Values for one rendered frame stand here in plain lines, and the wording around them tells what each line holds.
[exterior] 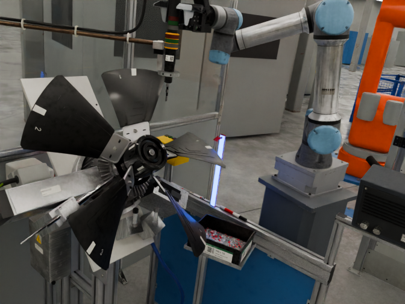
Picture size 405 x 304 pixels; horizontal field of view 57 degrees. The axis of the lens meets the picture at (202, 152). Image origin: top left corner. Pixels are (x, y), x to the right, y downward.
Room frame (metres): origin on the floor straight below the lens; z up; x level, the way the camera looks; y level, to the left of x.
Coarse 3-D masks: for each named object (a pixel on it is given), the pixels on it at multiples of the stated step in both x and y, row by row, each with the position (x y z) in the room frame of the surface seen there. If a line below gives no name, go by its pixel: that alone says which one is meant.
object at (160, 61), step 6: (156, 42) 1.18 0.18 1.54; (162, 42) 1.18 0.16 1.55; (156, 48) 1.18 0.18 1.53; (162, 48) 1.19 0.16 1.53; (162, 54) 1.18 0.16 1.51; (162, 60) 1.18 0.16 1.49; (162, 66) 1.18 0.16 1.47; (162, 72) 1.16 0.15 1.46; (168, 72) 1.16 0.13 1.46; (174, 72) 1.18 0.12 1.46
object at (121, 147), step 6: (114, 138) 1.07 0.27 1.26; (120, 138) 1.08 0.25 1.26; (126, 138) 1.09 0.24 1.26; (108, 144) 1.07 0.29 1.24; (114, 144) 1.08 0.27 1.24; (120, 144) 1.08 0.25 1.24; (126, 144) 1.09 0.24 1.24; (108, 150) 1.07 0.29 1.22; (120, 150) 1.09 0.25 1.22; (102, 156) 1.06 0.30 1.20; (108, 156) 1.07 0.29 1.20; (114, 156) 1.08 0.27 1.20; (120, 156) 1.09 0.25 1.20; (114, 162) 1.08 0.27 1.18
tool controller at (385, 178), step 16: (368, 176) 1.09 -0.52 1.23; (384, 176) 1.08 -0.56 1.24; (400, 176) 1.08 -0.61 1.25; (368, 192) 1.06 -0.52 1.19; (384, 192) 1.03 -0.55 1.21; (400, 192) 1.01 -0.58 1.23; (368, 208) 1.06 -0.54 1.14; (384, 208) 1.03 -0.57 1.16; (400, 208) 1.00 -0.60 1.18; (352, 224) 1.11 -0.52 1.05; (368, 224) 1.06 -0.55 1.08; (384, 224) 1.04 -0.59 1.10; (400, 224) 1.01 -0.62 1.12; (400, 240) 1.01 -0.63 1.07
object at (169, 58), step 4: (168, 52) 1.18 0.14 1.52; (172, 52) 1.18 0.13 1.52; (176, 52) 1.19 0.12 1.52; (168, 56) 1.18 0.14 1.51; (172, 56) 1.18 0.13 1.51; (168, 60) 1.18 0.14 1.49; (172, 60) 1.18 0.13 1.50; (168, 64) 1.18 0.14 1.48; (172, 64) 1.18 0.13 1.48; (164, 68) 1.19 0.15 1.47; (168, 68) 1.18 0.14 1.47; (172, 68) 1.18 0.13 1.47; (168, 80) 1.18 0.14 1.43
